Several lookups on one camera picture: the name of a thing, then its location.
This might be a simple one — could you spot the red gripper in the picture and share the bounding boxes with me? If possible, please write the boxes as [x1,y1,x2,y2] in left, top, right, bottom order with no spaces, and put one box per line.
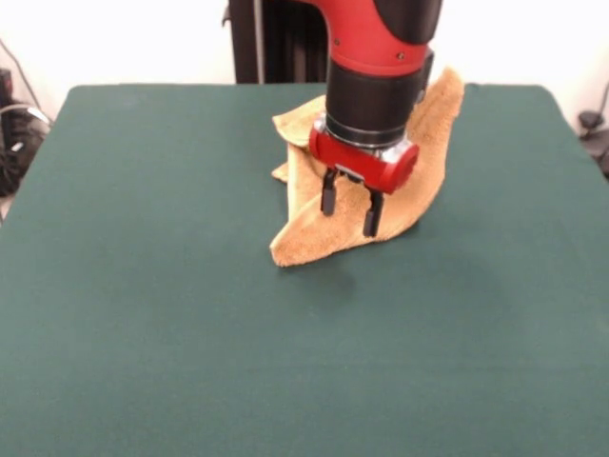
[307,118,421,239]

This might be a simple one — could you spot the tan terry towel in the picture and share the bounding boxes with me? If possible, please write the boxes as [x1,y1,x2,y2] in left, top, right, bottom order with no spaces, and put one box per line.
[269,67,466,268]

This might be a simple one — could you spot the dark green table cloth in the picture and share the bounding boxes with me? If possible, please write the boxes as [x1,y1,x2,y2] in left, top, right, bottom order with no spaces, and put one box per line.
[0,83,609,457]

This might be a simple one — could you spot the dark round stand base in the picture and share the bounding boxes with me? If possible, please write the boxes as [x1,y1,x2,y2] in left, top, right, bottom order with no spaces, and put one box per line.
[577,80,609,180]
[0,69,51,197]

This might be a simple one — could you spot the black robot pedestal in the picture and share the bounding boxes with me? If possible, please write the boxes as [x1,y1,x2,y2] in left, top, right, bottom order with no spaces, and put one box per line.
[222,0,330,86]

